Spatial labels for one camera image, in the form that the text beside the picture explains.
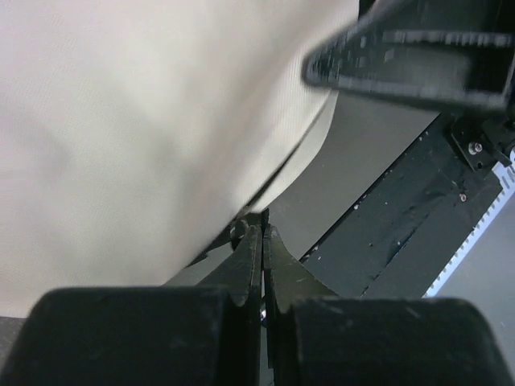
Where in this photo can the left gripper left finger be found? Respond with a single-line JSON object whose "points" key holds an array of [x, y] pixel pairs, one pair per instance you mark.
{"points": [[238, 271]]}

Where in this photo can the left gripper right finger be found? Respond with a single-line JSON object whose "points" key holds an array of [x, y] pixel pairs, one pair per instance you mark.
{"points": [[286, 280]]}

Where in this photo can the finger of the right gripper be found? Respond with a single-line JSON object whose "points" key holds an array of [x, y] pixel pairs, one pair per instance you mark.
{"points": [[435, 55]]}

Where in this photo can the cream canvas backpack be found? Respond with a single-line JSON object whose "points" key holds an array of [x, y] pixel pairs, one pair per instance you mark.
{"points": [[132, 132]]}

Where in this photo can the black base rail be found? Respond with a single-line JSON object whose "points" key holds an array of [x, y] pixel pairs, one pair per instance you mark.
{"points": [[404, 229]]}

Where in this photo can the grey cable duct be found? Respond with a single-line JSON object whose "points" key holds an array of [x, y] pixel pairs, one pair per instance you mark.
{"points": [[505, 175]]}

